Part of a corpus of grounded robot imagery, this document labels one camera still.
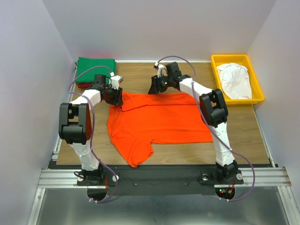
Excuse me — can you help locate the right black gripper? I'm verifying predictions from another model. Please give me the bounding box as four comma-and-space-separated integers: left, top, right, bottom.
147, 74, 173, 95

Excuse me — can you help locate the orange t shirt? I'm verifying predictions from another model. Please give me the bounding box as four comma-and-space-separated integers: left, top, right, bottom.
107, 92, 212, 168

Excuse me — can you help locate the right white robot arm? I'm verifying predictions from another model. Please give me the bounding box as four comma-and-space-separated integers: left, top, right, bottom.
148, 62, 238, 183

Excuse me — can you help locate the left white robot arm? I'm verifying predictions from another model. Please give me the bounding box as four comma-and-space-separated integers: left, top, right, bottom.
59, 73, 123, 185

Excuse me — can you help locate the folded dark red t shirt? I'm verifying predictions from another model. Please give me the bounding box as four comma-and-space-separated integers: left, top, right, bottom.
76, 82, 93, 89

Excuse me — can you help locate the folded green t shirt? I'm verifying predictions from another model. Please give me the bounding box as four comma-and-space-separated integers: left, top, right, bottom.
75, 57, 116, 83

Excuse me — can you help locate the white t shirt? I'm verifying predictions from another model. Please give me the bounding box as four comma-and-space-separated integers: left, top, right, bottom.
217, 63, 252, 100

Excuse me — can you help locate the yellow plastic bin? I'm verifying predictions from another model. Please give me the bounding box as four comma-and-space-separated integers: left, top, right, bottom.
211, 54, 264, 105

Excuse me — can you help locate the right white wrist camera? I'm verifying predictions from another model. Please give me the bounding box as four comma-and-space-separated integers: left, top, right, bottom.
153, 61, 166, 77

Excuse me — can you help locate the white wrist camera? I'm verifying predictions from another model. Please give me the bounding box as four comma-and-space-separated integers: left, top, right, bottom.
110, 75, 123, 90
153, 61, 166, 77

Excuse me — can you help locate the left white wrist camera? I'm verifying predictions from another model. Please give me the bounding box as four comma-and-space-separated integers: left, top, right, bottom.
110, 75, 123, 90

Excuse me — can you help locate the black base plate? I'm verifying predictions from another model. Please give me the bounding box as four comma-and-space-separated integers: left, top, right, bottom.
77, 165, 244, 196

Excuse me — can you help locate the aluminium rail frame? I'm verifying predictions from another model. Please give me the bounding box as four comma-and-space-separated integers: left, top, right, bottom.
27, 166, 293, 225

